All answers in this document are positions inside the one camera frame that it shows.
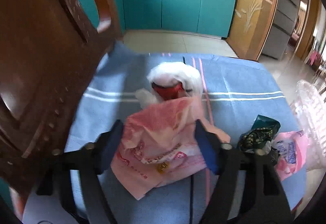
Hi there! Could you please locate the blue striped seat cushion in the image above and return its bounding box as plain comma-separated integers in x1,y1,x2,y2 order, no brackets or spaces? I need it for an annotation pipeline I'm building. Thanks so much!
23,43,307,224

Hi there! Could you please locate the carved wooden chair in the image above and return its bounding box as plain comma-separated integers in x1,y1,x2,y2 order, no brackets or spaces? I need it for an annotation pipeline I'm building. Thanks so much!
0,0,124,214

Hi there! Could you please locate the small pink wrapper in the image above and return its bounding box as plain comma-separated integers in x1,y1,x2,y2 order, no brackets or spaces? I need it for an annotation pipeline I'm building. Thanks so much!
271,130,310,181

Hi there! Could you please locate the dark green crumpled wrapper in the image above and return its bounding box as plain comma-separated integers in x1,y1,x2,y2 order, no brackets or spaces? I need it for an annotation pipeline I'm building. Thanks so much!
237,114,281,153

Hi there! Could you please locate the teal kitchen cabinet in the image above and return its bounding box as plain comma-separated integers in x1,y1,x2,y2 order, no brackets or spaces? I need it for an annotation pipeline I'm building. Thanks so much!
67,0,241,38

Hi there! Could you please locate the large pink plastic bag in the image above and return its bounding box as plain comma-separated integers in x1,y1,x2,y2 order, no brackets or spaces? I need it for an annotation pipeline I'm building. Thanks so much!
111,97,231,200

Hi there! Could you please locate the white plastic bag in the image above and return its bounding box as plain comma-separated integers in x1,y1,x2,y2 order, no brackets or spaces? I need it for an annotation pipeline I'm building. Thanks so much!
135,62,205,110

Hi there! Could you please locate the grey refrigerator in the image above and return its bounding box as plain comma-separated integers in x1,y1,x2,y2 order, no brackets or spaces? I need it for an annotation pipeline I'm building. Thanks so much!
261,0,301,60

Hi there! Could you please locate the white waste basket with liner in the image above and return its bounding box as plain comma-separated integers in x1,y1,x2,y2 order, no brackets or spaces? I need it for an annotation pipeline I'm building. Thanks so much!
290,79,326,172

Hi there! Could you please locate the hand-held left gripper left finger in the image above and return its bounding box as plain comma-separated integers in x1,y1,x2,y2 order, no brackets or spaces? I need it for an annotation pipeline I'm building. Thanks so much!
36,119,124,224

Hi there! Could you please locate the wooden framed glass door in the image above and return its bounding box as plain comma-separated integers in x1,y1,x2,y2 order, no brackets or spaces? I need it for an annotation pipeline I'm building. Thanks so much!
221,0,281,61

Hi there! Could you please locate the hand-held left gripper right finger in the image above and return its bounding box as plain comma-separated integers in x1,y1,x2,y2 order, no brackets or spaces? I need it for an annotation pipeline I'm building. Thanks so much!
195,119,293,224

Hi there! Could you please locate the pink hanging cloth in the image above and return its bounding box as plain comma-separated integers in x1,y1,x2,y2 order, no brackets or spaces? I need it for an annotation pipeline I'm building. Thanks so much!
307,51,322,66

